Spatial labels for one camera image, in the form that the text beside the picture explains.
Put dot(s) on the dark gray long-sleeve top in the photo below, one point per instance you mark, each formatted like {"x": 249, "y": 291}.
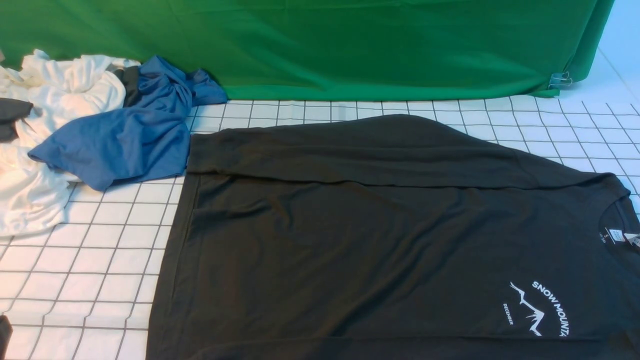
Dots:
{"x": 393, "y": 238}

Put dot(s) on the green backdrop cloth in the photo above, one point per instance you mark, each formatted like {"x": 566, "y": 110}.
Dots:
{"x": 328, "y": 50}

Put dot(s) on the blue crumpled shirt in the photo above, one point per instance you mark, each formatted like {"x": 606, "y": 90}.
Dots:
{"x": 150, "y": 140}

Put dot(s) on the white grid tablecloth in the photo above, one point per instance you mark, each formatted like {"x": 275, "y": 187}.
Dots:
{"x": 83, "y": 290}

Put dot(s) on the metal binder clip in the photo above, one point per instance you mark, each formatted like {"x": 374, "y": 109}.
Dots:
{"x": 558, "y": 81}

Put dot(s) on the white crumpled garment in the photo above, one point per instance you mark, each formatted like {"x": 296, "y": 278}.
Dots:
{"x": 33, "y": 196}

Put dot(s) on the dark gray garment at left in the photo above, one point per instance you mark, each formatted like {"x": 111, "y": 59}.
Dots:
{"x": 12, "y": 110}

